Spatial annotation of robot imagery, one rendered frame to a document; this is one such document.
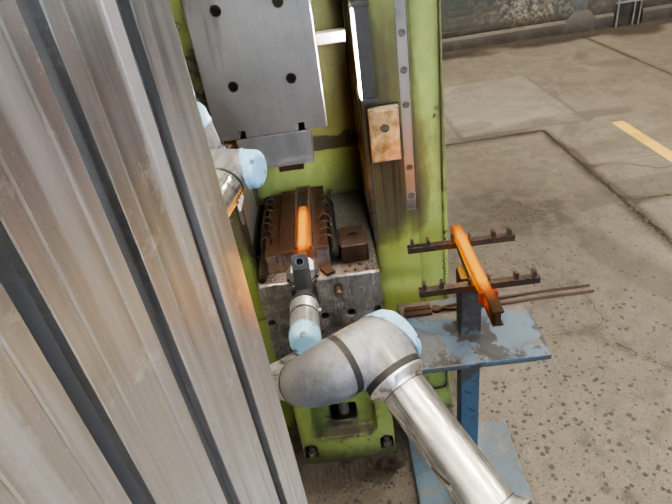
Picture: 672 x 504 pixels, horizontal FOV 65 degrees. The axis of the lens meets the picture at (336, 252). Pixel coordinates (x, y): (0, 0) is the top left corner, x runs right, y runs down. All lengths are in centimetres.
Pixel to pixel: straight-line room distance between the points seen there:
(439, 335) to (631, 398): 115
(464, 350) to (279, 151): 78
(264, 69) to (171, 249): 122
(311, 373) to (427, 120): 96
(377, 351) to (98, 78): 81
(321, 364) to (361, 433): 124
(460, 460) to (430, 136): 103
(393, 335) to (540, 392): 161
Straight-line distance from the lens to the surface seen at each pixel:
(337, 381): 94
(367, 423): 218
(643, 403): 259
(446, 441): 94
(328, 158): 202
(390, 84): 160
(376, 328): 97
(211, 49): 143
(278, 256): 165
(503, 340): 165
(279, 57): 142
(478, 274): 144
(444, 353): 160
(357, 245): 164
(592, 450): 238
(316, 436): 216
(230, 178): 99
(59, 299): 17
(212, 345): 26
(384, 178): 170
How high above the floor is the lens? 186
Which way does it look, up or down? 33 degrees down
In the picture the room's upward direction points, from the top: 9 degrees counter-clockwise
